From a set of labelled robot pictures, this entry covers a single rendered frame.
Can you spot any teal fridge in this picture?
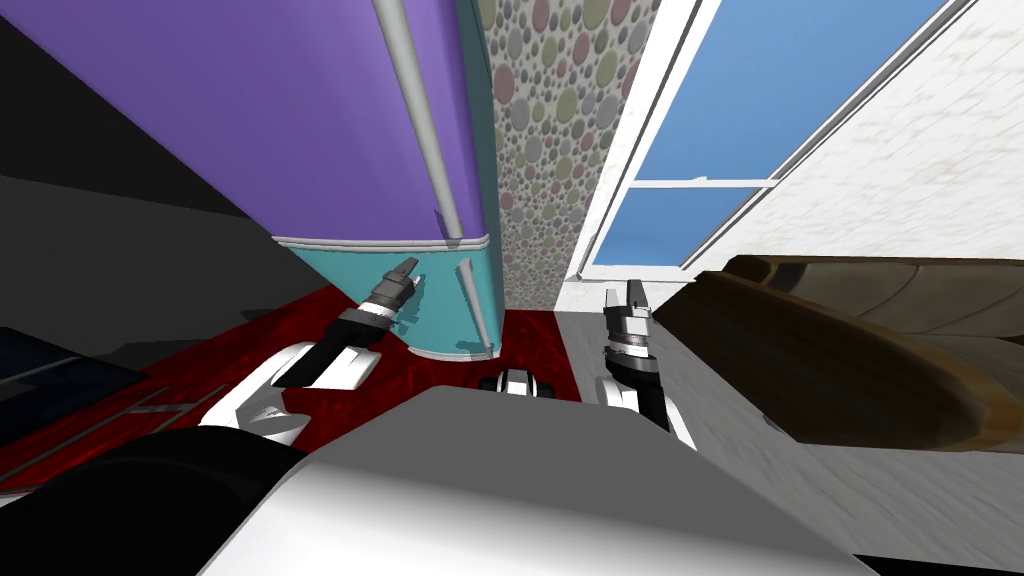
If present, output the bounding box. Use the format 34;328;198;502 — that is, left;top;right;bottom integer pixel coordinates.
0;0;508;364

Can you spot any white framed window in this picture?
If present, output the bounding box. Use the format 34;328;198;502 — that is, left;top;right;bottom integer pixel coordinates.
563;0;982;283

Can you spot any long grey door handle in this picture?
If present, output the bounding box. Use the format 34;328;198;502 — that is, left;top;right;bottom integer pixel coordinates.
371;0;467;245

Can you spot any teal fridge drawer front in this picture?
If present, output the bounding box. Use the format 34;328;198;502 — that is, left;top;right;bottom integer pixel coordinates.
274;238;505;363

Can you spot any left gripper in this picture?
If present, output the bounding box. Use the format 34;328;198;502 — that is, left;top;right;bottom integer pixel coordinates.
374;256;425;305

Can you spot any brown sofa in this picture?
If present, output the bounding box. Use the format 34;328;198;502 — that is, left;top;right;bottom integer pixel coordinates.
651;253;1024;457

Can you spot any purple fridge door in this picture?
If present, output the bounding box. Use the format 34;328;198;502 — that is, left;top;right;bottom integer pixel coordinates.
0;0;491;246

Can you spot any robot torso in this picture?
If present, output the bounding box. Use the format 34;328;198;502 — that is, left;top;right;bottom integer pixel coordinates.
198;367;881;576

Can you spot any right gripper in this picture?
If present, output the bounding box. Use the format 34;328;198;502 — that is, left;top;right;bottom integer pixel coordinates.
603;279;657;350

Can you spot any short grey drawer handle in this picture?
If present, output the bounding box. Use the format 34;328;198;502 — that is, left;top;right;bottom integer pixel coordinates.
455;256;495;359

